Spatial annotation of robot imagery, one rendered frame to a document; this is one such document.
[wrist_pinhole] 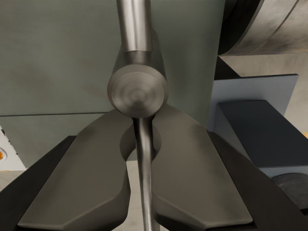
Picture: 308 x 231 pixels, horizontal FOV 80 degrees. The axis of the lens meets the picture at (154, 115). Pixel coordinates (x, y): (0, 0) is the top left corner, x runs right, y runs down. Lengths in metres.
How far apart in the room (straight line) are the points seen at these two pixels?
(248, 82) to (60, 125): 0.71
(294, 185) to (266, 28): 0.44
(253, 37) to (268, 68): 1.49
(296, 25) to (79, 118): 0.26
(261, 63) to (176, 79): 1.54
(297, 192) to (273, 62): 1.29
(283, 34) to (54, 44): 0.25
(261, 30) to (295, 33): 0.04
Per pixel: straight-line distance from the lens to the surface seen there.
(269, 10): 0.24
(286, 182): 0.60
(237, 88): 0.82
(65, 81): 0.21
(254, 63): 1.68
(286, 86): 0.91
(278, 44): 0.30
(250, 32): 0.26
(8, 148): 0.30
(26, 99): 0.24
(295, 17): 0.27
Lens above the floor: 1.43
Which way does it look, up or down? 57 degrees down
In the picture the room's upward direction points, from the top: 180 degrees counter-clockwise
